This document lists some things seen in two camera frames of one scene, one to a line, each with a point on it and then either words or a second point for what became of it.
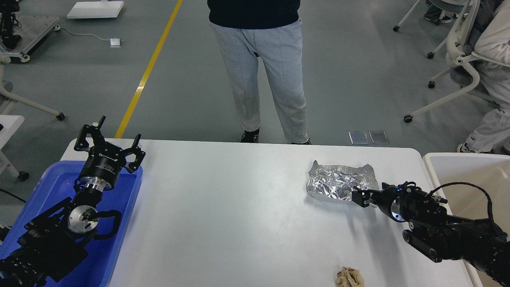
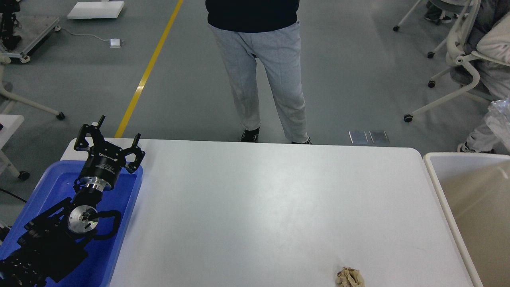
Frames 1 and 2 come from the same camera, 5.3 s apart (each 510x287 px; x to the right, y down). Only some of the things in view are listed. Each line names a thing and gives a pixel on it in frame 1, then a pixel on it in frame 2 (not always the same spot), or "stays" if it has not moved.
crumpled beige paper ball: (350, 277) stays
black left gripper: (102, 169) stays
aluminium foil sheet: (336, 181) -> (497, 118)
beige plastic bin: (490, 171) stays
